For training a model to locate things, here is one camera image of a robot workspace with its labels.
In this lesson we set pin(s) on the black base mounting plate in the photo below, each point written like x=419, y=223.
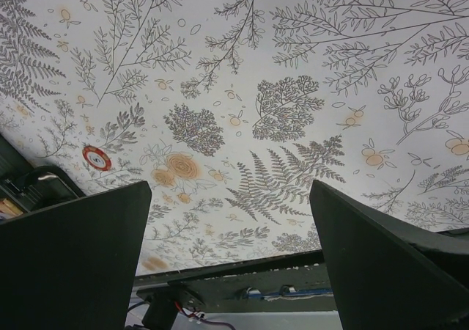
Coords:
x=289, y=283

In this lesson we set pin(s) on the red Texas Holdem card deck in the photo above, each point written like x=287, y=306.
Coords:
x=9, y=210

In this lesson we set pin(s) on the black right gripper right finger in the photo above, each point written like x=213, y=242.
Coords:
x=386, y=273

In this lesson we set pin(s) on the floral patterned table mat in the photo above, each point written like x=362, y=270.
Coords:
x=230, y=109

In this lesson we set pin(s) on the black poker set case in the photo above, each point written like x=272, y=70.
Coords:
x=33, y=188

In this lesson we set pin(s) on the red 5 poker chip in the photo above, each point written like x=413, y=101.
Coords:
x=96, y=158

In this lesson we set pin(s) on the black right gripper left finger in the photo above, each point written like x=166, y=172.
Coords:
x=72, y=265

